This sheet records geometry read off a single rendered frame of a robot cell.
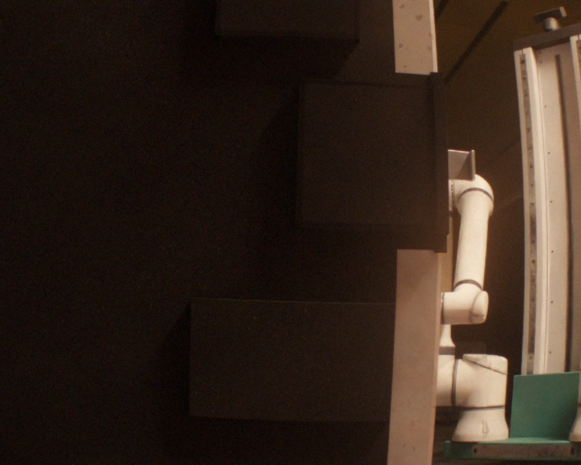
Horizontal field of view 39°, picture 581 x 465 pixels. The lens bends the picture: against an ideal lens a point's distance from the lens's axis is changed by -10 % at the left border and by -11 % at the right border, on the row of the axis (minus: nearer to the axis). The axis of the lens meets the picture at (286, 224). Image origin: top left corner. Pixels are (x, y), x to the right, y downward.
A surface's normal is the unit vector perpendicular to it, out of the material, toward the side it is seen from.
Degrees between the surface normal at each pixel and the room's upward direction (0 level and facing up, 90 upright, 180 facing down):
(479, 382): 90
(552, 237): 90
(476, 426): 68
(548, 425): 90
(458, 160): 90
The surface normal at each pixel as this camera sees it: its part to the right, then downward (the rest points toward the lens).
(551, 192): -0.77, -0.14
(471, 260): -0.07, -0.81
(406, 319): -0.01, -0.18
